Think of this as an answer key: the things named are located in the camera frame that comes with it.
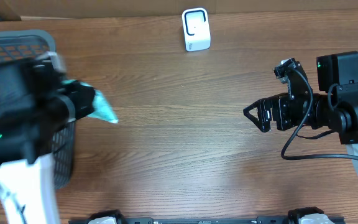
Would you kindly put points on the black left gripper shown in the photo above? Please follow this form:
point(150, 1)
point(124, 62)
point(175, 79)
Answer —
point(82, 98)

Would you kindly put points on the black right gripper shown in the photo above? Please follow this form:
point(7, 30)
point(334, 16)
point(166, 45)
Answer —
point(278, 104)

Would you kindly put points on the teal wet wipes packet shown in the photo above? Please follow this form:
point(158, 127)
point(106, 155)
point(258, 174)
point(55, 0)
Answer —
point(102, 108)

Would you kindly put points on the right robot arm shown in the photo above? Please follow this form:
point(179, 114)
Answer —
point(334, 107)

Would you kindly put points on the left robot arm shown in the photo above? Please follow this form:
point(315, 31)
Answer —
point(35, 103)

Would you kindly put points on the white barcode scanner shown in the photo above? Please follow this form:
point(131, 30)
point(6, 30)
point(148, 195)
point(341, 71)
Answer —
point(196, 29)

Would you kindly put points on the grey plastic mesh basket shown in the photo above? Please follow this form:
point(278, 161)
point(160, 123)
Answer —
point(31, 43)

